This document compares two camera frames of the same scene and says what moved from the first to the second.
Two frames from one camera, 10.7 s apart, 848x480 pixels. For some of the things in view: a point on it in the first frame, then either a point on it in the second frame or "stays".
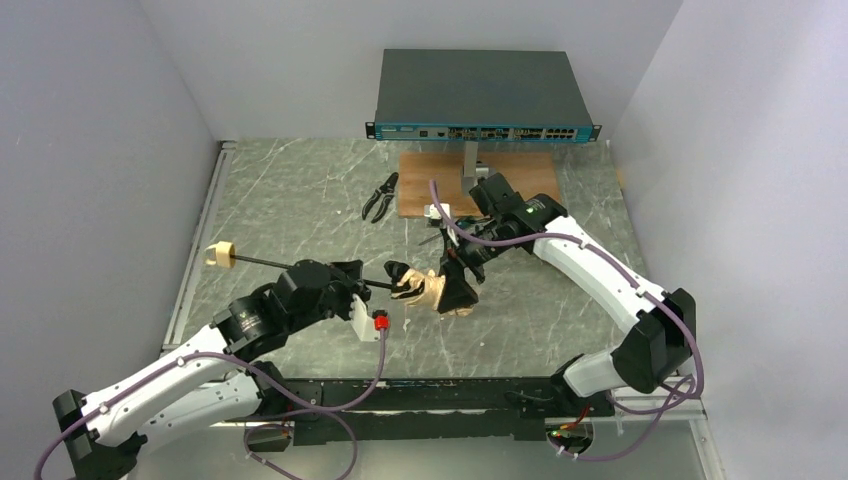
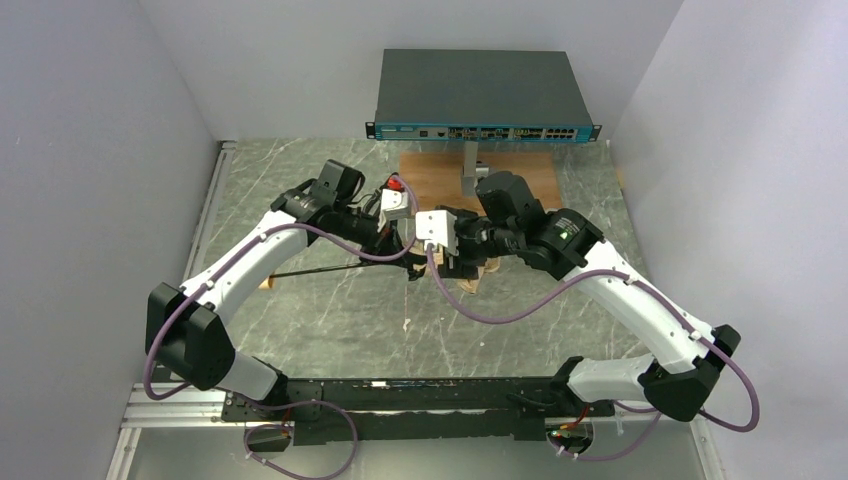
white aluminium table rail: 217,183 stays
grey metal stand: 472,171 stays
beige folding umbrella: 425,289 -> 473,269
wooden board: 527,173 stays
